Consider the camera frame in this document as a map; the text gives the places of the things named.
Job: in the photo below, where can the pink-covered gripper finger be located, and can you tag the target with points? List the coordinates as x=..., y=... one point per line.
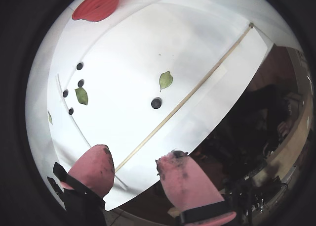
x=187, y=184
x=93, y=169

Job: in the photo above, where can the red collapsible silicone cup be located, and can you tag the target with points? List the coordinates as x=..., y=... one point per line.
x=98, y=6

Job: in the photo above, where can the ribbed white plastic tube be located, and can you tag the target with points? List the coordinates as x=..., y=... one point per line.
x=78, y=129

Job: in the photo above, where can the small green leaf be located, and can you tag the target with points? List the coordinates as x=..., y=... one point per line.
x=50, y=117

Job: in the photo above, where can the large green leaf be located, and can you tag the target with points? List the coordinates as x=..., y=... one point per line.
x=81, y=96

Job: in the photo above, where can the curled green leaf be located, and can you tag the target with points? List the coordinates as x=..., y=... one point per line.
x=165, y=79

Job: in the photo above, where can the smooth white plastic tube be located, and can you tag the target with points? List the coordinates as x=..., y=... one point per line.
x=86, y=50

